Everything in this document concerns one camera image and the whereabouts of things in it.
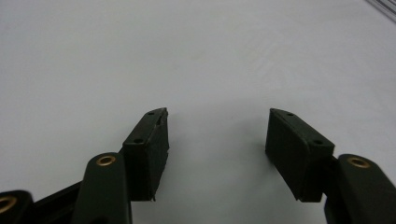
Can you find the metal rail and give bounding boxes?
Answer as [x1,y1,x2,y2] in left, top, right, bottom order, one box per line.
[364,0,396,23]

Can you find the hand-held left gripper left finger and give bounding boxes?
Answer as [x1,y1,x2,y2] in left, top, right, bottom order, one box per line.
[70,106,170,224]

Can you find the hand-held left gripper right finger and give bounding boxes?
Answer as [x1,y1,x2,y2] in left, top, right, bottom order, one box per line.
[264,107,396,224]

